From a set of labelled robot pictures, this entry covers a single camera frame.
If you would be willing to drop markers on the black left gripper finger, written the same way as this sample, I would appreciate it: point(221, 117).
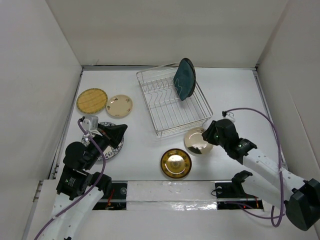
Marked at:
point(103, 128)
point(115, 135)

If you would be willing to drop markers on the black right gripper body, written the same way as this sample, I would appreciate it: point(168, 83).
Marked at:
point(221, 141)

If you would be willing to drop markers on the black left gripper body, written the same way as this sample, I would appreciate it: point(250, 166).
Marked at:
point(102, 141)

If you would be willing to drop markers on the dark teal square plate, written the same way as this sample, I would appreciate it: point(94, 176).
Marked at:
point(184, 79)

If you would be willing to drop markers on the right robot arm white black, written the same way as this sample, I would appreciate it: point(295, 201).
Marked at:
point(265, 179)

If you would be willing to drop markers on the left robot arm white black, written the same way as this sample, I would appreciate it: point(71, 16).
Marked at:
point(78, 191)

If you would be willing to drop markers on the blue white floral plate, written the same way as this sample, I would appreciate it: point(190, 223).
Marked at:
point(109, 152)

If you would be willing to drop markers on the glossy cream plate black motif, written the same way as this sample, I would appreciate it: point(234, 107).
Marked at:
point(194, 142)

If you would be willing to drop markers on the cream plate with red marks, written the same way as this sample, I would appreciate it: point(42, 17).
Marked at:
point(119, 106)

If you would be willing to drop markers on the yellow woven round plate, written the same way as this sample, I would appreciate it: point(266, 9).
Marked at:
point(92, 101)

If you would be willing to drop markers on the gold brown patterned plate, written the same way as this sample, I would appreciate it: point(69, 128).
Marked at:
point(176, 163)

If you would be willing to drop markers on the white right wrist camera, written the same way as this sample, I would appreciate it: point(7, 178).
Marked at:
point(229, 115)

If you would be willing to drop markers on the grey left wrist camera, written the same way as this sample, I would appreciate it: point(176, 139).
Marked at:
point(89, 123)

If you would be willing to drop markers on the silver wire dish rack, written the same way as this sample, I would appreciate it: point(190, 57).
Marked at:
point(168, 113)

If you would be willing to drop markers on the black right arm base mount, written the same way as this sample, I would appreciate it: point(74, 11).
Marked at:
point(230, 195)

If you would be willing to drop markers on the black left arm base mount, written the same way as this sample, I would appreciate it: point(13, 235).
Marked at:
point(116, 200)

